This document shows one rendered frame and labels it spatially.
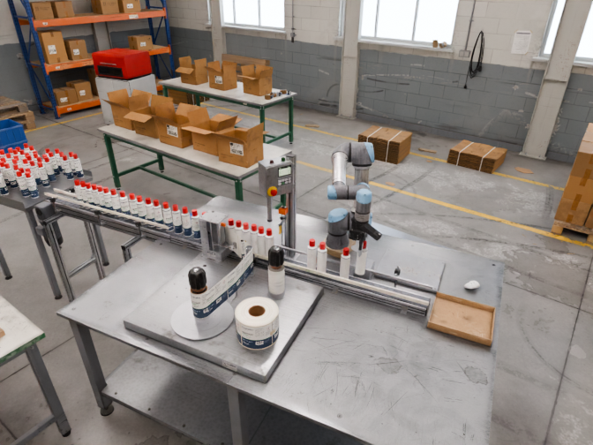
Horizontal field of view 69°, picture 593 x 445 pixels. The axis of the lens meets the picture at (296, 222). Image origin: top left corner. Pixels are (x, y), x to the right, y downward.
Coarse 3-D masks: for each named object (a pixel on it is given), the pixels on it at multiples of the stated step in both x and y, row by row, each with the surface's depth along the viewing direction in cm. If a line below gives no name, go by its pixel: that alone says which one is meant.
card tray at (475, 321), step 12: (444, 300) 236; (456, 300) 234; (468, 300) 231; (432, 312) 228; (444, 312) 228; (456, 312) 229; (468, 312) 229; (480, 312) 229; (492, 312) 228; (432, 324) 217; (444, 324) 220; (456, 324) 221; (468, 324) 221; (480, 324) 221; (492, 324) 217; (468, 336) 211; (480, 336) 208
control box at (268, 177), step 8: (264, 160) 239; (280, 160) 239; (264, 168) 232; (272, 168) 233; (264, 176) 235; (272, 176) 235; (288, 176) 240; (264, 184) 238; (272, 184) 237; (288, 184) 243; (264, 192) 241; (280, 192) 243; (288, 192) 246
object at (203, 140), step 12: (204, 108) 444; (192, 120) 434; (204, 120) 445; (216, 120) 447; (228, 120) 417; (192, 132) 434; (204, 132) 411; (216, 132) 416; (204, 144) 432; (216, 144) 422
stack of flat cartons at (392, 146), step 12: (372, 132) 636; (384, 132) 636; (396, 132) 637; (408, 132) 636; (372, 144) 621; (384, 144) 612; (396, 144) 602; (408, 144) 632; (384, 156) 620; (396, 156) 610
